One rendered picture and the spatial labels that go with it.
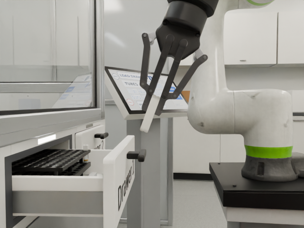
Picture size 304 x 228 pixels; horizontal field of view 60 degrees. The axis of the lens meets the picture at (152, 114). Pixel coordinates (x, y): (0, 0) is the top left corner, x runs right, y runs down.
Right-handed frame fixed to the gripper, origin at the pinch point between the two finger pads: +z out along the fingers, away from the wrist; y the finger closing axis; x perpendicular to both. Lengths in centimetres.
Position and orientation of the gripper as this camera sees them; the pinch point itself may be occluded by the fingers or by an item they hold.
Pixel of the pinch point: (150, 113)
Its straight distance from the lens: 49.0
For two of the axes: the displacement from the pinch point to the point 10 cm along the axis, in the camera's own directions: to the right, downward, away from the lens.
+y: 9.4, 3.5, -0.2
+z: -3.5, 9.4, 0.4
